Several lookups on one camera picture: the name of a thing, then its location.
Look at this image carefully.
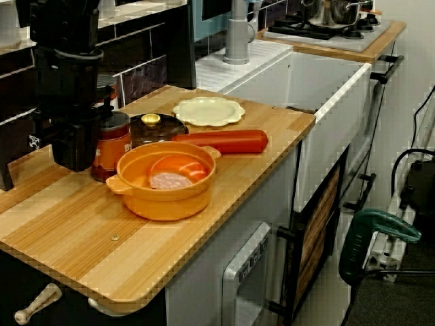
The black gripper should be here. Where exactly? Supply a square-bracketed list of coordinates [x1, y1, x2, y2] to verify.
[27, 49, 117, 173]

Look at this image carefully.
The beans can orange label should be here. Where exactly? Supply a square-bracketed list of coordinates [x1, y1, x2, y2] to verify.
[90, 110, 133, 183]

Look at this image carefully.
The brown lid yellow knob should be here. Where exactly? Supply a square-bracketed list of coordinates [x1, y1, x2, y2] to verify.
[128, 113, 190, 147]

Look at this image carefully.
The orange toy pot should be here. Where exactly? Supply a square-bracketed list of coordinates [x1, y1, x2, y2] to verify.
[105, 141, 222, 222]

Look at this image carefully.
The red toy sausage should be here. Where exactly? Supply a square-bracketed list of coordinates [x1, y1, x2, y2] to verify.
[171, 129, 269, 154]

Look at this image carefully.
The tomato can red label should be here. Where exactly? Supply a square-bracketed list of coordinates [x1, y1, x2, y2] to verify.
[97, 75, 120, 113]

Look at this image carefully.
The white plastic jar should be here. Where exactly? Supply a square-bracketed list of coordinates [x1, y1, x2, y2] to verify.
[98, 0, 116, 20]
[0, 0, 22, 48]

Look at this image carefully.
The cream scalloped plate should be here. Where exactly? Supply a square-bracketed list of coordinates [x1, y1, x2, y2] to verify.
[172, 96, 246, 128]

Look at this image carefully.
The grey toy faucet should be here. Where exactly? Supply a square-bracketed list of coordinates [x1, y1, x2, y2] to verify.
[222, 0, 264, 65]

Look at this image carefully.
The white kitchen cabinet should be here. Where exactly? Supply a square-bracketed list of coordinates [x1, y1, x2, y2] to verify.
[164, 142, 300, 326]

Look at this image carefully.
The white dishwasher door panel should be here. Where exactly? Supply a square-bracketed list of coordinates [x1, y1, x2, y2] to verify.
[222, 222, 273, 326]

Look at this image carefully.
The white sink unit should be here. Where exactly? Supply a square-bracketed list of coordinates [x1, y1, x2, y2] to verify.
[195, 39, 373, 213]

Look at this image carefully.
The steel cooking pot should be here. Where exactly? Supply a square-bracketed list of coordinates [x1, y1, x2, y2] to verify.
[300, 0, 375, 28]

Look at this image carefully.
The toy stove top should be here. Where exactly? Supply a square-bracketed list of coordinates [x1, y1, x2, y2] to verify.
[261, 13, 392, 52]

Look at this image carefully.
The green power drill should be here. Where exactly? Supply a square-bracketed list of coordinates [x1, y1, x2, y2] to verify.
[338, 209, 422, 283]

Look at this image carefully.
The black equipment box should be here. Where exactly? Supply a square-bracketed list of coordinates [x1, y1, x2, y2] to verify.
[399, 159, 435, 225]

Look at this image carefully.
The dark upright post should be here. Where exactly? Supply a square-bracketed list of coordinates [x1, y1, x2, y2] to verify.
[0, 145, 14, 192]
[166, 0, 198, 92]

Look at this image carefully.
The cream drawer handle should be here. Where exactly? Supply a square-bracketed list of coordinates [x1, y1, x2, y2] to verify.
[14, 283, 63, 323]
[87, 297, 137, 317]

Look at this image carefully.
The black frame wooden door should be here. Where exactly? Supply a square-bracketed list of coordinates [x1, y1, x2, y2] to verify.
[277, 145, 349, 322]

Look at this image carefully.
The black bar handle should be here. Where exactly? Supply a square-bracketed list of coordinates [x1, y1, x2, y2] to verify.
[343, 173, 377, 211]
[369, 54, 405, 85]

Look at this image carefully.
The silver aluminium rail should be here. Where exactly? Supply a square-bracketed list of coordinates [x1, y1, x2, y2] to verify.
[362, 111, 435, 283]

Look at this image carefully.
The thick black cable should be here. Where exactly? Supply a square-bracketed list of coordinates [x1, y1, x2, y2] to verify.
[390, 147, 435, 200]

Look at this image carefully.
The thin black cable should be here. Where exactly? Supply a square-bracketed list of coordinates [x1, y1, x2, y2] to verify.
[413, 81, 435, 150]

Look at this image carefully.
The black clamp cable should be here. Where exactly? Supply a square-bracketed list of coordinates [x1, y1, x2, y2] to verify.
[346, 268, 435, 326]

